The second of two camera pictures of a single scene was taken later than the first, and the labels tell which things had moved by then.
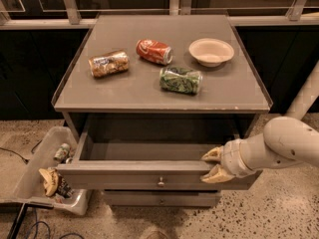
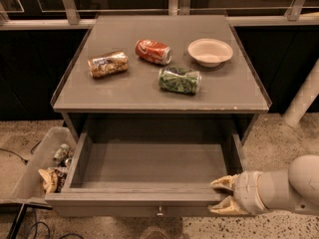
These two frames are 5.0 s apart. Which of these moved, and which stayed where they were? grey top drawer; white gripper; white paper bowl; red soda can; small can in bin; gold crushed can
Moved: grey top drawer; white gripper
Stayed: white paper bowl; small can in bin; red soda can; gold crushed can
